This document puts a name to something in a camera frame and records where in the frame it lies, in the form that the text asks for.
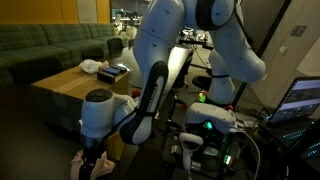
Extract open laptop bright screen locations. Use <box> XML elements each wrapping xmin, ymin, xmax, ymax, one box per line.
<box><xmin>264</xmin><ymin>76</ymin><xmax>320</xmax><ymax>160</ymax></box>

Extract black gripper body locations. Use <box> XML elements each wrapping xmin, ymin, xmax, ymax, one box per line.
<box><xmin>80</xmin><ymin>135</ymin><xmax>105</xmax><ymax>162</ymax></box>

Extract black office stool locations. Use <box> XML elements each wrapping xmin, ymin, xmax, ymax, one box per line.
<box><xmin>192</xmin><ymin>74</ymin><xmax>214</xmax><ymax>90</ymax></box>

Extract grey wall sign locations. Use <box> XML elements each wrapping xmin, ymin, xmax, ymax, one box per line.
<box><xmin>289</xmin><ymin>24</ymin><xmax>308</xmax><ymax>38</ymax></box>

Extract white VR headset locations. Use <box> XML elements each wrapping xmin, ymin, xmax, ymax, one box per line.
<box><xmin>184</xmin><ymin>102</ymin><xmax>238</xmax><ymax>135</ymax></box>

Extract white cable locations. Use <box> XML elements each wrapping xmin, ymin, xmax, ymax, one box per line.
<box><xmin>238</xmin><ymin>130</ymin><xmax>262</xmax><ymax>180</ymax></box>

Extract green plaid sofa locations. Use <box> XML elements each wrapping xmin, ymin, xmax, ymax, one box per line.
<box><xmin>0</xmin><ymin>22</ymin><xmax>124</xmax><ymax>88</ymax></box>

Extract red turnip plushie green leaves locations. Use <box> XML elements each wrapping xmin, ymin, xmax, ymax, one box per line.
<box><xmin>131</xmin><ymin>88</ymin><xmax>142</xmax><ymax>100</ymax></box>

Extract blue knitted cloth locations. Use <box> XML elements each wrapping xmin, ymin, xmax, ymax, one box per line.
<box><xmin>102</xmin><ymin>66</ymin><xmax>122</xmax><ymax>77</ymax></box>

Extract black electronics box green light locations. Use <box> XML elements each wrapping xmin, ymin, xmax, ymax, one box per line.
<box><xmin>162</xmin><ymin>131</ymin><xmax>258</xmax><ymax>179</ymax></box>

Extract small yellow green item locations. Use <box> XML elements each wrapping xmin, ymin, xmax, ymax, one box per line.
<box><xmin>197</xmin><ymin>91</ymin><xmax>208</xmax><ymax>104</ymax></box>

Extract large cardboard box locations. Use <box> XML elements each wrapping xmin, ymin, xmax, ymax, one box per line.
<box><xmin>30</xmin><ymin>65</ymin><xmax>131</xmax><ymax>134</ymax></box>

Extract white wall switch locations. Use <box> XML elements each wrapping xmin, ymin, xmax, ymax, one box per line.
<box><xmin>278</xmin><ymin>45</ymin><xmax>289</xmax><ymax>56</ymax></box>

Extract white lamp shade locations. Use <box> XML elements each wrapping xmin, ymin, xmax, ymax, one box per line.
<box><xmin>124</xmin><ymin>25</ymin><xmax>138</xmax><ymax>39</ymax></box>

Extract white VR controller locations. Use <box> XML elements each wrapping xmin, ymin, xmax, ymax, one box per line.
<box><xmin>178</xmin><ymin>132</ymin><xmax>205</xmax><ymax>174</ymax></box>

